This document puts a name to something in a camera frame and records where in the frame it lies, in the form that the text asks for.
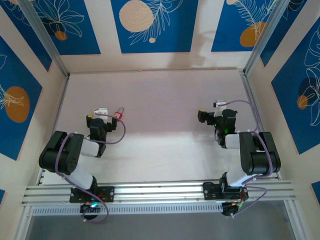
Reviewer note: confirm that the aluminium frame post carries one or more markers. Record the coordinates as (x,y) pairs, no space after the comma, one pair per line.
(268,37)
(293,222)
(46,37)
(23,225)

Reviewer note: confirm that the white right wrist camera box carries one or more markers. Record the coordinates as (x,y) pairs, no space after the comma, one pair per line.
(221,103)

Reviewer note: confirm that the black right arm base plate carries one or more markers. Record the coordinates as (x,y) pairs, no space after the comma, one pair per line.
(210,191)

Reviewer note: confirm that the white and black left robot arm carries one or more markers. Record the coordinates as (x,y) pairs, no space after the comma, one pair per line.
(62,155)

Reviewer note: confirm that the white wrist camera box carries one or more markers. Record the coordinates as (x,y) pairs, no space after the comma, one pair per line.
(221,103)
(101,112)

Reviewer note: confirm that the black controller board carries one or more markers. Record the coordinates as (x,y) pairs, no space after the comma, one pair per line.
(90,210)
(231,208)

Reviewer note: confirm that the aluminium side rail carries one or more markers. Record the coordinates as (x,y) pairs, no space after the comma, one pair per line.
(248,87)
(59,112)

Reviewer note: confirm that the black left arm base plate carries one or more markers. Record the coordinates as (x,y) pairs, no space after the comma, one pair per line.
(110,193)

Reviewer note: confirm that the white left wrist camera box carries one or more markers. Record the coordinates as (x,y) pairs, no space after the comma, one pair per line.
(101,112)

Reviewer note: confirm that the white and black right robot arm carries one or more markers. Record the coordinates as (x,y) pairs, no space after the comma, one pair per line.
(260,155)

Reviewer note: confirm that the red padlock with steel shackle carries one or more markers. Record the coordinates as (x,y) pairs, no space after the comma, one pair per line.
(116,115)

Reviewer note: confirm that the aluminium mounting rail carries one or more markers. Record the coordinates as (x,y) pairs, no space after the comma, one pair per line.
(160,192)

